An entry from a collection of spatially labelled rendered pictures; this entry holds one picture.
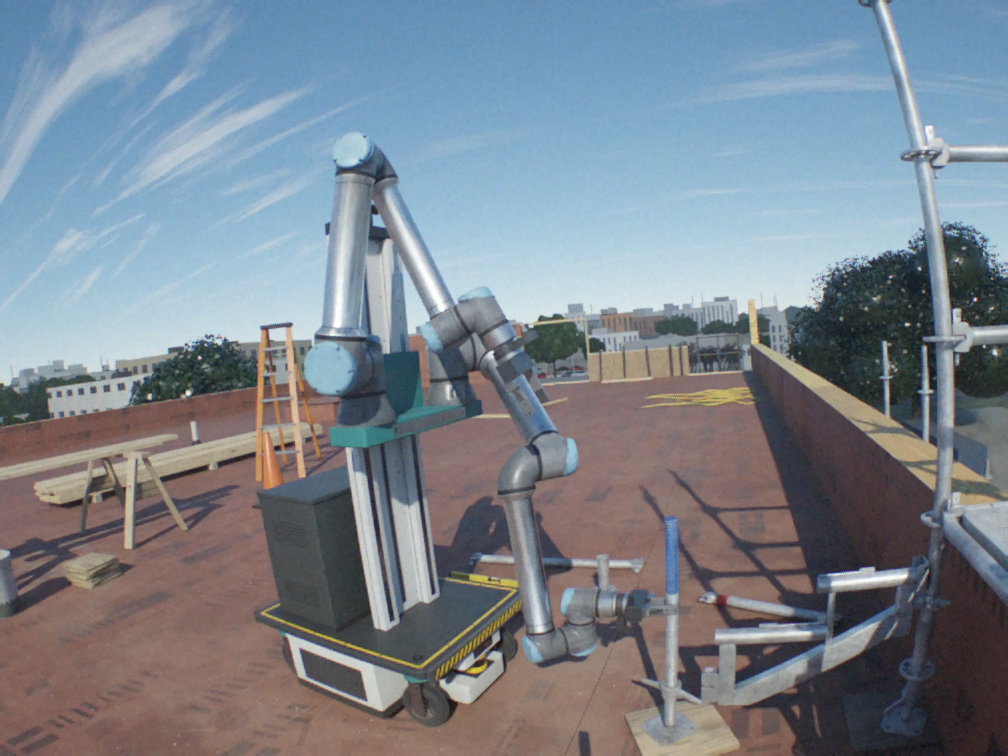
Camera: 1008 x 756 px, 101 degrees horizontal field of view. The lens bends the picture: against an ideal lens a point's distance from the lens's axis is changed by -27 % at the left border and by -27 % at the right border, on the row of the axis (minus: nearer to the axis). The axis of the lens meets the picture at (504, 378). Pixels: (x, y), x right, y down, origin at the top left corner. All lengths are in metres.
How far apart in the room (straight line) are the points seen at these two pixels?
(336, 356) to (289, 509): 0.79
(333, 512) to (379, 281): 0.86
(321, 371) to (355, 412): 0.22
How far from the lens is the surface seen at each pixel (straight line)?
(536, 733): 2.07
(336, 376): 1.54
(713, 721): 2.06
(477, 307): 1.48
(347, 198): 1.60
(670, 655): 1.83
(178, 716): 2.53
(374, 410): 1.72
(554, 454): 1.71
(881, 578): 1.76
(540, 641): 1.77
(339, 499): 2.11
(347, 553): 2.17
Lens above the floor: 1.31
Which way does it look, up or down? 4 degrees down
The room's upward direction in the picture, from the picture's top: 5 degrees counter-clockwise
